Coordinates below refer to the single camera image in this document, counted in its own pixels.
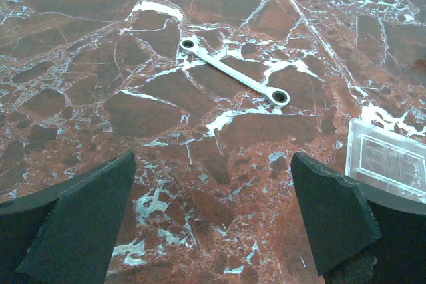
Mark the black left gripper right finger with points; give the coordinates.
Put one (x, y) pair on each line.
(358, 233)

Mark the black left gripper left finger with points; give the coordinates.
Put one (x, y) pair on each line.
(66, 233)

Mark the clear plastic fuse box lid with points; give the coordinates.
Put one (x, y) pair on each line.
(386, 160)

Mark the silver ratchet wrench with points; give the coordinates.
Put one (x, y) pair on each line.
(275, 96)

